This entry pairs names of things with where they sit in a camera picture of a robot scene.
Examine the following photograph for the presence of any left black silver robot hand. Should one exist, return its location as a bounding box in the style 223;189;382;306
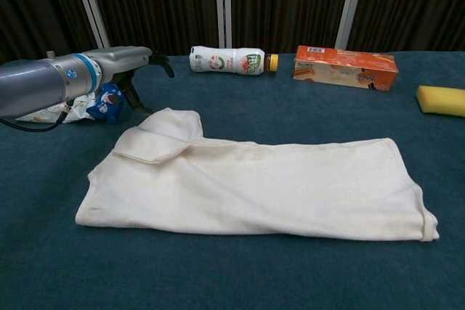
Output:
96;45;175;115

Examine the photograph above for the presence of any white T-shirt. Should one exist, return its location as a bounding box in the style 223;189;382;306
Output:
74;107;440;242

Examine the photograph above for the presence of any blue cookie packet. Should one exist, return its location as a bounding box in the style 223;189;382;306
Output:
86;83;127;126

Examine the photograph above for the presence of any dark brown pleated curtain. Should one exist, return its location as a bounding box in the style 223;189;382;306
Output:
347;0;465;53
0;0;101;66
229;0;352;55
84;0;221;59

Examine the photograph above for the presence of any white snack bag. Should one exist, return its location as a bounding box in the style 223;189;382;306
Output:
16;91;97;124

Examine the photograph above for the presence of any white drink bottle yellow cap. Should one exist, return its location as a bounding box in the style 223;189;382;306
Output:
188;45;280;78

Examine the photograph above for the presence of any orange cardboard carton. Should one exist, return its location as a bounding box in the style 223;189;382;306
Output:
292;45;399;94

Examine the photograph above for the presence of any teal table cover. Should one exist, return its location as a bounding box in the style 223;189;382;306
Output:
0;51;465;310

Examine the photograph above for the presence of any yellow sponge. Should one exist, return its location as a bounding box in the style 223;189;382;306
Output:
415;85;465;118

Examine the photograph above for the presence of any white partition post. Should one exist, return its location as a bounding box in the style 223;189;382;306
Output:
68;0;114;59
214;0;233;58
333;0;368;49

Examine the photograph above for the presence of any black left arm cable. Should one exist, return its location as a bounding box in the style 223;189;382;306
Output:
0;101;72;133

